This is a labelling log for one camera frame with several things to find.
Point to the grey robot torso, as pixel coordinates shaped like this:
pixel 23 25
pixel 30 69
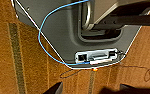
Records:
pixel 101 13

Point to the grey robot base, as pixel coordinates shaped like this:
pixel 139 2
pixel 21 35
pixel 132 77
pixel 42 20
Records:
pixel 57 33

